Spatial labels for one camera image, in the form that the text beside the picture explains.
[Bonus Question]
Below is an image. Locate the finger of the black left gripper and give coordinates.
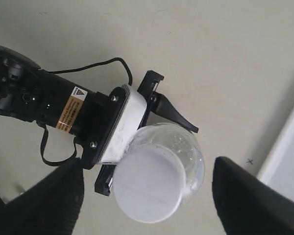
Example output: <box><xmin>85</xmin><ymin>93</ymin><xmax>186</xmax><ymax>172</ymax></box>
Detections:
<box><xmin>151</xmin><ymin>92</ymin><xmax>199</xmax><ymax>133</ymax></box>

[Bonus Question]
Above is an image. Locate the white bottle cap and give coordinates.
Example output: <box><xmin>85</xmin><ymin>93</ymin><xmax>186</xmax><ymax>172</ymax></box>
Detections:
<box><xmin>113</xmin><ymin>144</ymin><xmax>186</xmax><ymax>224</ymax></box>

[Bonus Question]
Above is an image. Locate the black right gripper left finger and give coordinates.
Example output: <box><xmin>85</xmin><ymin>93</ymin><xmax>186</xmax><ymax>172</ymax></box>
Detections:
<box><xmin>0</xmin><ymin>158</ymin><xmax>84</xmax><ymax>235</ymax></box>

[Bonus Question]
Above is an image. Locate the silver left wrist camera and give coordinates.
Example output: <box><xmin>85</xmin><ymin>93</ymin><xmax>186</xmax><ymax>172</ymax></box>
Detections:
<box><xmin>98</xmin><ymin>84</ymin><xmax>147</xmax><ymax>165</ymax></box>

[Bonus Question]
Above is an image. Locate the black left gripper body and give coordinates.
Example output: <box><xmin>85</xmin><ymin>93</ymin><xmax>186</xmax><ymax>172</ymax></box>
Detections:
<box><xmin>82</xmin><ymin>70</ymin><xmax>164</xmax><ymax>195</ymax></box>

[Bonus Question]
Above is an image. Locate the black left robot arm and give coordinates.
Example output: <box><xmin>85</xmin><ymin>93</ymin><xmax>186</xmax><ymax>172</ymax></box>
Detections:
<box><xmin>0</xmin><ymin>46</ymin><xmax>198</xmax><ymax>196</ymax></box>

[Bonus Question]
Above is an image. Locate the white rectangular plastic tray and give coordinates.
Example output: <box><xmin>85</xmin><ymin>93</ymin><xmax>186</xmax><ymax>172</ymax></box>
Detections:
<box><xmin>257</xmin><ymin>109</ymin><xmax>294</xmax><ymax>201</ymax></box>

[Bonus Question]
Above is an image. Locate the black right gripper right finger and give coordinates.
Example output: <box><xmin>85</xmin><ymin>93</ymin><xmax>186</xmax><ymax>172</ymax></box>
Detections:
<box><xmin>212</xmin><ymin>157</ymin><xmax>294</xmax><ymax>235</ymax></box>

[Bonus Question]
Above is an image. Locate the clear plastic drink bottle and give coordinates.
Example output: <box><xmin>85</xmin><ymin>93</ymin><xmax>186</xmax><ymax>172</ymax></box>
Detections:
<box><xmin>114</xmin><ymin>123</ymin><xmax>205</xmax><ymax>223</ymax></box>

